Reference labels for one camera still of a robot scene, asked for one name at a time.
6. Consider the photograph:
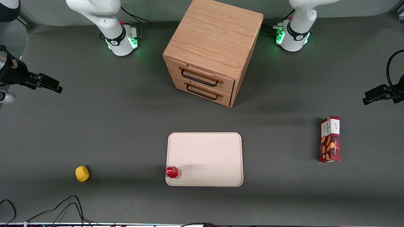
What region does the wooden drawer cabinet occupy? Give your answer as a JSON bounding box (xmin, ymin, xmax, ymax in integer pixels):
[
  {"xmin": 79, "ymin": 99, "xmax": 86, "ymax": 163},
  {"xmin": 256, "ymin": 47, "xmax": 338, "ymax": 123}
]
[{"xmin": 163, "ymin": 0, "xmax": 264, "ymax": 108}]

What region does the black arm base cable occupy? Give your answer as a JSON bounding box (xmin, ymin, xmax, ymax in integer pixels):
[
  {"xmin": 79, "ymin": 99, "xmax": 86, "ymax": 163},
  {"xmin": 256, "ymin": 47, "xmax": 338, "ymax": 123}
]
[
  {"xmin": 120, "ymin": 6, "xmax": 152, "ymax": 41},
  {"xmin": 261, "ymin": 9, "xmax": 295, "ymax": 34}
]

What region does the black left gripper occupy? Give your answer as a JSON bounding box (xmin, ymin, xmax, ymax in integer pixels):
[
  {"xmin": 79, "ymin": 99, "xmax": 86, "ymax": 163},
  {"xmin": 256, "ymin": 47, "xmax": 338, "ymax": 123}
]
[{"xmin": 362, "ymin": 74, "xmax": 404, "ymax": 105}]

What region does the beige plastic tray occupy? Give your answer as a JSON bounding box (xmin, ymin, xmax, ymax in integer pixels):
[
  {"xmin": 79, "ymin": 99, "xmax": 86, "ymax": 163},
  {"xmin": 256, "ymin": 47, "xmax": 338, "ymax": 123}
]
[{"xmin": 165, "ymin": 132, "xmax": 244, "ymax": 187}]

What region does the red tartan shortbread box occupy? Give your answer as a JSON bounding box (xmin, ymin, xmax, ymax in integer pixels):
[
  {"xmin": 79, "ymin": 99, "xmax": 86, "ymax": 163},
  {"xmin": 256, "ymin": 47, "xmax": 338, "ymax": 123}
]
[{"xmin": 319, "ymin": 116, "xmax": 341, "ymax": 163}]

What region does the black table edge cable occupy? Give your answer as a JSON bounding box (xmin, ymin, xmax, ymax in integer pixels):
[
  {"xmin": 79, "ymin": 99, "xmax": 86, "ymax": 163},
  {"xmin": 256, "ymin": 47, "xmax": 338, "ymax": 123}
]
[
  {"xmin": 27, "ymin": 195, "xmax": 95, "ymax": 225},
  {"xmin": 52, "ymin": 202, "xmax": 86, "ymax": 225},
  {"xmin": 180, "ymin": 222, "xmax": 218, "ymax": 227},
  {"xmin": 0, "ymin": 199, "xmax": 17, "ymax": 226}
]

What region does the black looped gripper cable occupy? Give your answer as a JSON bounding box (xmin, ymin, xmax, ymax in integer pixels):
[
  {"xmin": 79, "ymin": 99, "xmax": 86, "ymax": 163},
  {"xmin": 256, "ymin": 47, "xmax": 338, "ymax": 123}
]
[{"xmin": 386, "ymin": 49, "xmax": 404, "ymax": 87}]

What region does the red capped bottle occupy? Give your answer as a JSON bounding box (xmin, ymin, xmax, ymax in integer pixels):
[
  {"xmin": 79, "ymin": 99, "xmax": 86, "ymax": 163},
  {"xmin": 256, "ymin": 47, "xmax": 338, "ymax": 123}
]
[{"xmin": 166, "ymin": 166, "xmax": 182, "ymax": 179}]

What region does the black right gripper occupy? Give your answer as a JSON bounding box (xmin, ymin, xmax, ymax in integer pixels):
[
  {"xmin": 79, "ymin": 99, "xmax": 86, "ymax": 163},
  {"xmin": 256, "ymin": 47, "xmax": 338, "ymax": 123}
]
[{"xmin": 0, "ymin": 45, "xmax": 63, "ymax": 94}]

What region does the yellow lemon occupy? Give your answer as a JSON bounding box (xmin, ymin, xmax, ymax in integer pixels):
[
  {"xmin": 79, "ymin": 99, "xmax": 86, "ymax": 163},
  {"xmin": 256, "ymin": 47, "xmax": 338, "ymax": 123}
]
[{"xmin": 75, "ymin": 166, "xmax": 90, "ymax": 182}]

